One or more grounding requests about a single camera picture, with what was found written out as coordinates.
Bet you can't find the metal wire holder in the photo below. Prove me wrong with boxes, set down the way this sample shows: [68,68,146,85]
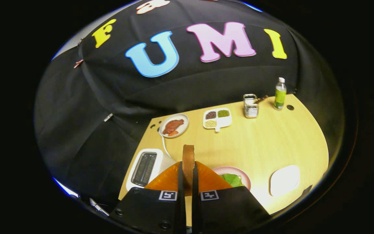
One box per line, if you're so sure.
[243,94,259,119]

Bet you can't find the round white plate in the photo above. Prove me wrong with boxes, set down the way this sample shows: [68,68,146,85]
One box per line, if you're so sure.
[159,113,189,139]

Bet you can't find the white metal frame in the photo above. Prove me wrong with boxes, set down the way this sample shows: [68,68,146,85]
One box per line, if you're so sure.
[89,198,110,217]

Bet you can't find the green lettuce leaf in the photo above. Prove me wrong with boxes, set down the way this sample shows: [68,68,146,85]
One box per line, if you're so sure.
[220,174,245,188]

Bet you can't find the black backdrop cloth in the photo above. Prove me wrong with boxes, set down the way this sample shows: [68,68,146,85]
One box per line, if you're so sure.
[34,0,345,208]

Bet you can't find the pink round plate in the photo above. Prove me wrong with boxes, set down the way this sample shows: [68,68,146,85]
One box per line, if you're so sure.
[212,166,252,191]

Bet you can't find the brown meat slice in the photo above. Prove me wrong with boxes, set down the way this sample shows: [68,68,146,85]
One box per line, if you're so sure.
[163,119,185,135]

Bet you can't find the green label plastic bottle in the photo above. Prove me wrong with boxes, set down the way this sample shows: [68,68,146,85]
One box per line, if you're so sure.
[273,77,287,111]

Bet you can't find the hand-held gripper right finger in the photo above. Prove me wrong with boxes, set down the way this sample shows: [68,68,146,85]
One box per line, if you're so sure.
[191,161,272,234]

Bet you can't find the square white plate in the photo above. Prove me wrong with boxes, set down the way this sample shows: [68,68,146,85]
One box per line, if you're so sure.
[269,165,301,197]

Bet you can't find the white toaster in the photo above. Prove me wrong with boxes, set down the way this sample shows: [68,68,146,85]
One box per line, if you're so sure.
[126,149,178,191]

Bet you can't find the white bread slice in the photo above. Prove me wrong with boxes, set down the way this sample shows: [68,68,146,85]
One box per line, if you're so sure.
[182,145,195,196]

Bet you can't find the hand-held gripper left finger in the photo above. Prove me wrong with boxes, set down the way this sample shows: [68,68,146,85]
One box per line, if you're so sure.
[108,161,187,234]

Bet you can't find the white toaster cable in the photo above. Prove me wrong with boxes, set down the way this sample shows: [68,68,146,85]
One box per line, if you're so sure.
[159,128,173,159]

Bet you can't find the white divided dish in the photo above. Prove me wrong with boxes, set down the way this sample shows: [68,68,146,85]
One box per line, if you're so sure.
[203,108,232,133]

